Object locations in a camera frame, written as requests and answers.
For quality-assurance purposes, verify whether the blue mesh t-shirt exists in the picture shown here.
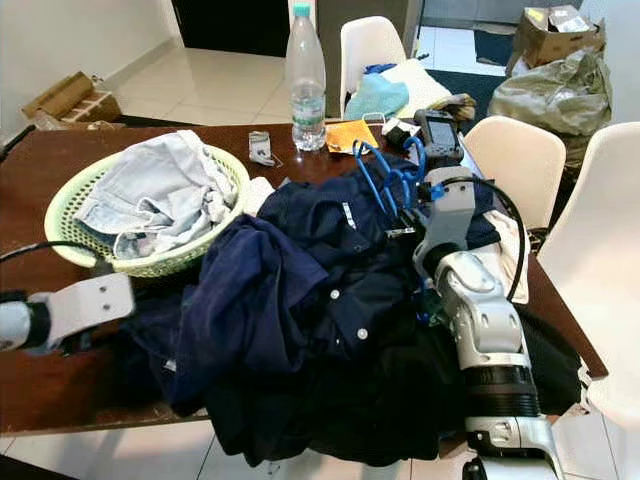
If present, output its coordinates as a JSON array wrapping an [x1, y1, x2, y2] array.
[[170, 215, 336, 416]]

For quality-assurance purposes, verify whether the brown wooden table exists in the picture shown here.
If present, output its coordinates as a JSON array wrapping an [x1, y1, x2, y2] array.
[[0, 120, 611, 436]]

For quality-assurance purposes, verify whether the navy button polo shirt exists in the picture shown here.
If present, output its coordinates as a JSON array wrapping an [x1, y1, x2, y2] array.
[[255, 155, 501, 376]]

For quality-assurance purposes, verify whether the small black white device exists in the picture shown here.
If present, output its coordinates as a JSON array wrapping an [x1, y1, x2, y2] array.
[[380, 115, 421, 151]]

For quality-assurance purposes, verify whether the black handheld device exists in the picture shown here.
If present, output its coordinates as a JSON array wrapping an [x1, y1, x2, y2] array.
[[415, 108, 464, 166]]

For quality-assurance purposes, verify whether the light green plastic basket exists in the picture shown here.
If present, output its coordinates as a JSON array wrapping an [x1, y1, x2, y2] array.
[[45, 143, 251, 279]]

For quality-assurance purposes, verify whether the white cloth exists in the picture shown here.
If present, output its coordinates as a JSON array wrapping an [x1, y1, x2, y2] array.
[[490, 210, 531, 301]]

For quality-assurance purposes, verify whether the orange paper packet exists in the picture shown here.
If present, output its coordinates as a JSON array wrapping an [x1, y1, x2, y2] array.
[[323, 118, 379, 156]]

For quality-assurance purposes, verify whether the teal cloth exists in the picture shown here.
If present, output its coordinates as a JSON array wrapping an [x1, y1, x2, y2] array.
[[345, 72, 411, 121]]

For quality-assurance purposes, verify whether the cream pillow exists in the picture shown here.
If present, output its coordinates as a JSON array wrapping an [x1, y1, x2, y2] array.
[[390, 58, 456, 116]]

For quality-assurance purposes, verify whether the dark blue carpet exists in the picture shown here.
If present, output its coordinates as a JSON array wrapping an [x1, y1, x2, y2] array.
[[425, 68, 511, 121]]

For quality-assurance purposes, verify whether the clear plastic water bottle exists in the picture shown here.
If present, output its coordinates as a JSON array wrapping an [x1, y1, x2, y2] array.
[[285, 3, 327, 153]]

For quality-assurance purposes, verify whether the small silver packet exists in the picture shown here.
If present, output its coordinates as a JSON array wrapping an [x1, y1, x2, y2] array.
[[248, 130, 279, 167]]

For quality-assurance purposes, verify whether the black shirt with white logo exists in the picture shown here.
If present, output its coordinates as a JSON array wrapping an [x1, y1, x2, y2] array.
[[135, 300, 586, 469]]

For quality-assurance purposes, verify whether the grey-green plastic bag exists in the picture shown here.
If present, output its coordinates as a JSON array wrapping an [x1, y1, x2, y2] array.
[[488, 48, 614, 166]]

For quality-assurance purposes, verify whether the open cardboard box with items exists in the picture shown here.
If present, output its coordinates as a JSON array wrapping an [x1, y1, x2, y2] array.
[[510, 5, 608, 73]]

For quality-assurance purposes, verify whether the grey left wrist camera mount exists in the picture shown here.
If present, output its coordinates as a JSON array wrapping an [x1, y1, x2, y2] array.
[[40, 272, 136, 351]]

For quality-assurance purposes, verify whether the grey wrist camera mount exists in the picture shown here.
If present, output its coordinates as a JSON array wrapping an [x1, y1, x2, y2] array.
[[40, 272, 136, 351], [420, 165, 481, 251]]

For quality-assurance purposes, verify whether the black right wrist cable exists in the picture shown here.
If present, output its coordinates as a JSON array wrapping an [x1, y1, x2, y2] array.
[[428, 175, 529, 303]]

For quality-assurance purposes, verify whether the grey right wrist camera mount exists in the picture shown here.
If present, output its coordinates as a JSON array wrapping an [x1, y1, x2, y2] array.
[[420, 165, 481, 251]]

